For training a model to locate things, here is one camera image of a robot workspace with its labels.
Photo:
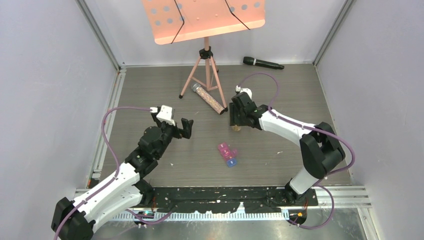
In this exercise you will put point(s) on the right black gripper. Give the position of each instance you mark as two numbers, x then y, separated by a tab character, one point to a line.
234	120

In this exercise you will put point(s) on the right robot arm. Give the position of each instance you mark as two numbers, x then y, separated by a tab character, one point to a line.
320	149

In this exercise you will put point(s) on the black microphone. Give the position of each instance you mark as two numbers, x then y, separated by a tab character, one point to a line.
251	61

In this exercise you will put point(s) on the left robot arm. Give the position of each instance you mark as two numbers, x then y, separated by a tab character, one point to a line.
80	218

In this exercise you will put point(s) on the small amber pill bottle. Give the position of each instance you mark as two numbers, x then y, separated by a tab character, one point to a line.
236	128

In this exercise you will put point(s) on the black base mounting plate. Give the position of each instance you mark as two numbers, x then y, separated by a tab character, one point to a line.
222	200

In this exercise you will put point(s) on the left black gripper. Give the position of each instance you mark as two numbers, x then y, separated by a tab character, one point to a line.
185	132

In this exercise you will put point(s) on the pink blue weekly pill organizer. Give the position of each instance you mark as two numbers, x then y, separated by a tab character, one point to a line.
229	155

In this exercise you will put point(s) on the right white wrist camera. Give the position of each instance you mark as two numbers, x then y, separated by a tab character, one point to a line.
239	89

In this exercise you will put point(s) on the pink music stand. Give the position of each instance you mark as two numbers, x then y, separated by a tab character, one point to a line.
174	21

